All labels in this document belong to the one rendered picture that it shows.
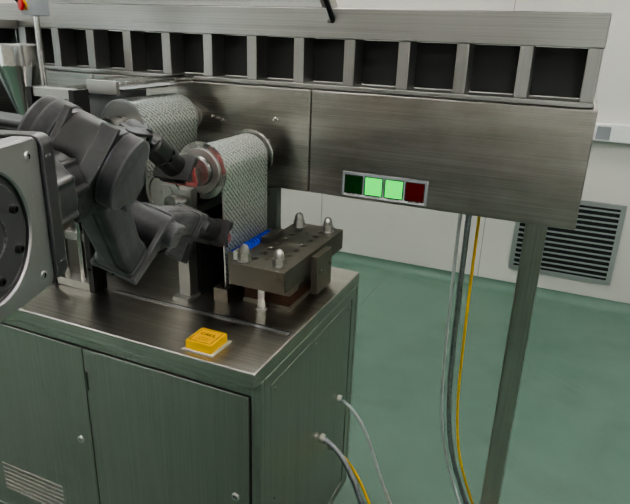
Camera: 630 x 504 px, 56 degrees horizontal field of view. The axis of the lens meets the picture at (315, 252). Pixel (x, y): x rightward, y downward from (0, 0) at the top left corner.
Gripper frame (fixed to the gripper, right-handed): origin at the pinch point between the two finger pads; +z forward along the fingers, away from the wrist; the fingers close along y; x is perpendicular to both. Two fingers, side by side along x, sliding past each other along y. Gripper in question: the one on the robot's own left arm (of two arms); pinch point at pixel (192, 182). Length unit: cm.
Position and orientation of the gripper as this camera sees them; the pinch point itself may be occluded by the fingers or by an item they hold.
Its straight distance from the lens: 153.0
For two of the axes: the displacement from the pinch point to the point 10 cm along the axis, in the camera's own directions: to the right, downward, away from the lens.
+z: 2.9, 3.5, 8.9
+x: 2.7, -9.2, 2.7
